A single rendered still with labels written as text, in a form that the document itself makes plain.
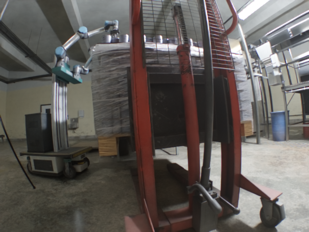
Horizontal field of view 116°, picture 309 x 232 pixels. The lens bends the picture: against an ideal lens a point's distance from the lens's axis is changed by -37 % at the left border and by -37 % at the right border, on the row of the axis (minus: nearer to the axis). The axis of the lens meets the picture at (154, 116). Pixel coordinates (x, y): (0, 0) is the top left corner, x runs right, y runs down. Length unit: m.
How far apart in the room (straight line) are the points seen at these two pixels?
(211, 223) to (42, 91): 10.17
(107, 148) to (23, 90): 10.49
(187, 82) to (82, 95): 8.63
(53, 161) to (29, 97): 8.94
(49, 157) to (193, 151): 1.68
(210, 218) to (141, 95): 0.66
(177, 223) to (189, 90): 0.68
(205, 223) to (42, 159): 1.86
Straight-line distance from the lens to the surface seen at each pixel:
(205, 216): 0.77
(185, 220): 0.86
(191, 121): 0.75
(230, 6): 1.00
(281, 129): 3.48
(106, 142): 0.86
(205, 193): 0.58
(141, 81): 0.66
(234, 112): 0.87
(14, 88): 11.75
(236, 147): 0.88
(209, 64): 0.62
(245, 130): 1.25
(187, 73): 0.78
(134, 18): 0.76
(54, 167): 2.01
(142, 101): 0.64
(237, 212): 0.69
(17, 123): 11.21
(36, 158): 2.17
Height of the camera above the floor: 0.62
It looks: 2 degrees up
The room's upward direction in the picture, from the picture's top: 4 degrees counter-clockwise
